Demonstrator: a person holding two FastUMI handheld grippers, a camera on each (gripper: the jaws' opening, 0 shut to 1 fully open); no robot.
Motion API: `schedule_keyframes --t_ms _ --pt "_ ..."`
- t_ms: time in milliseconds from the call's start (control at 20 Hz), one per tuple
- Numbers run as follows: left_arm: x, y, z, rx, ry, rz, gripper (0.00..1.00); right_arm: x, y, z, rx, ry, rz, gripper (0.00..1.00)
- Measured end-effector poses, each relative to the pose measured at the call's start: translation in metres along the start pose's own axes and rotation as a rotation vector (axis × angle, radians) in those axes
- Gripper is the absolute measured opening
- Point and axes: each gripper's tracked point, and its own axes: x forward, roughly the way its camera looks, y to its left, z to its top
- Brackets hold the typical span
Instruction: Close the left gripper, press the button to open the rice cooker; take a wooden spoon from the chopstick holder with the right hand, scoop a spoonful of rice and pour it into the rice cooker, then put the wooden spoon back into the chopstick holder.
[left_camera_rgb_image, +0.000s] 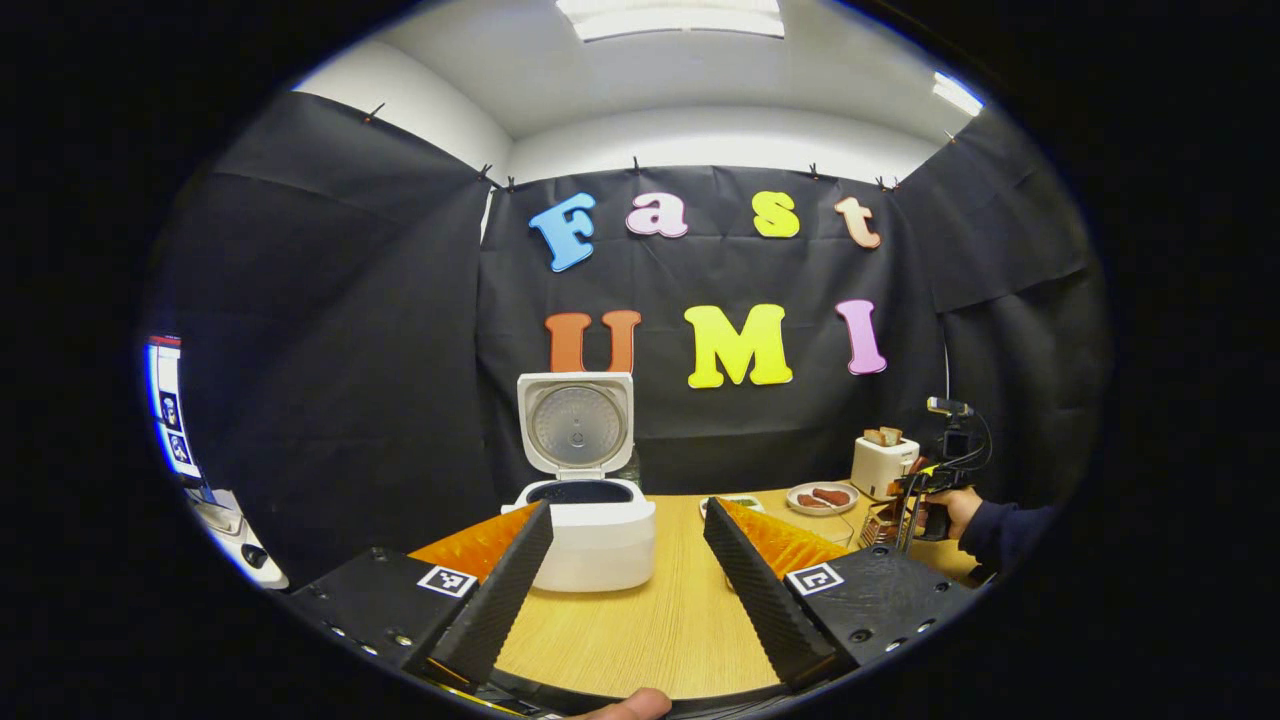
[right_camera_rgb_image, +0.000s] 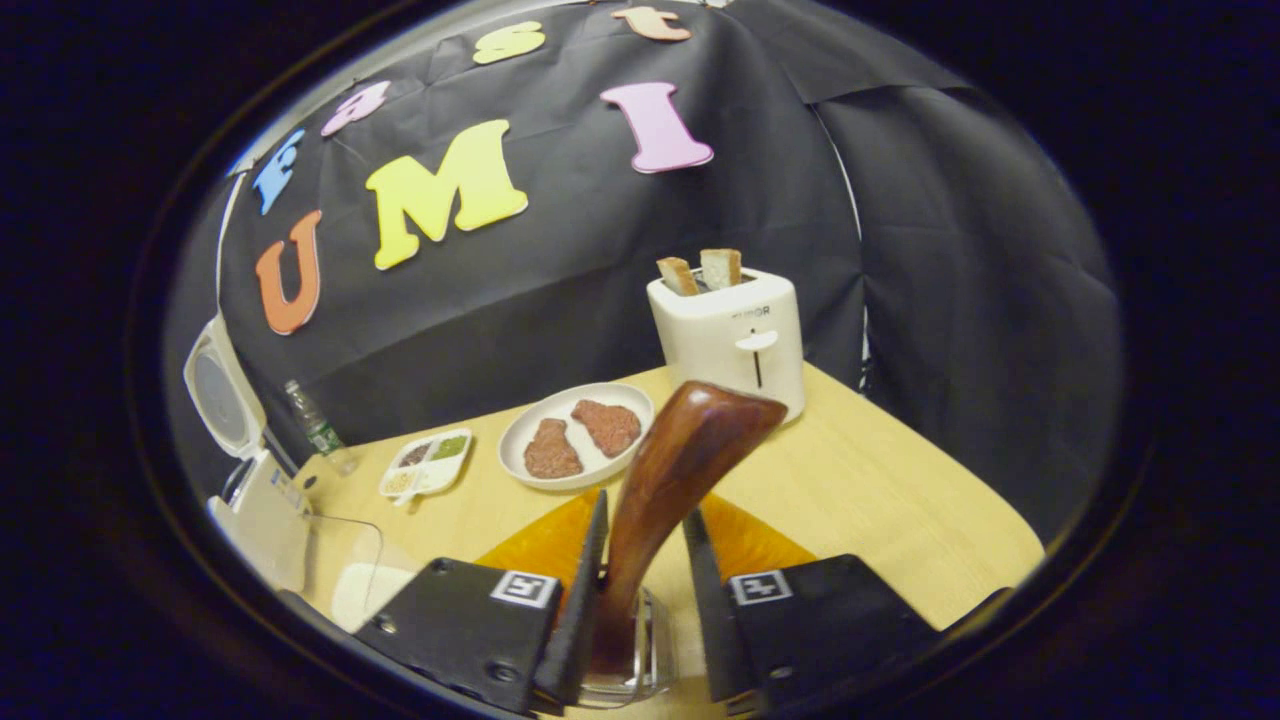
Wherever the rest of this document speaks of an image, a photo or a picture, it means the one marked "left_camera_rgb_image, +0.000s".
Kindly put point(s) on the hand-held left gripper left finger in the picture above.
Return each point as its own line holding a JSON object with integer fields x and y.
{"x": 500, "y": 595}

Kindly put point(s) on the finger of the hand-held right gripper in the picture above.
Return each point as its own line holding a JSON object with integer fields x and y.
{"x": 895, "y": 497}

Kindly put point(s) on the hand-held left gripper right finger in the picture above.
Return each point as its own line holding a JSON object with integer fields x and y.
{"x": 760, "y": 595}

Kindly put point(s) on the metal mesh chopstick holder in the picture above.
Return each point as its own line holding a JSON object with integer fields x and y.
{"x": 878, "y": 532}

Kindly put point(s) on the white rice cooker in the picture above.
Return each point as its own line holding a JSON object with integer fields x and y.
{"x": 600, "y": 550}

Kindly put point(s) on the white toaster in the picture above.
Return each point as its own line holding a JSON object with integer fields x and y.
{"x": 880, "y": 470}

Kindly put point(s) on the round white plate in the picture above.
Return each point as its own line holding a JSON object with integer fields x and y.
{"x": 800, "y": 510}

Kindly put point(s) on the white divided grain dish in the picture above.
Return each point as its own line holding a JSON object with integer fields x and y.
{"x": 745, "y": 501}

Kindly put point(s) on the small black round object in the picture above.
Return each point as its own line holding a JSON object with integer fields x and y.
{"x": 254, "y": 556}

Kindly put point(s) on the white side desk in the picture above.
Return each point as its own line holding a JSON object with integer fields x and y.
{"x": 225, "y": 525}

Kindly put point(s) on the black backdrop cloth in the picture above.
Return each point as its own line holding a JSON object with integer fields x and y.
{"x": 330, "y": 350}

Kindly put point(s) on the small ceiling light panel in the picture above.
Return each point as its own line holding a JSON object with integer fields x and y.
{"x": 958, "y": 93}

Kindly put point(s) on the large ceiling light panel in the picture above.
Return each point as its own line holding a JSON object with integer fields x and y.
{"x": 670, "y": 15}

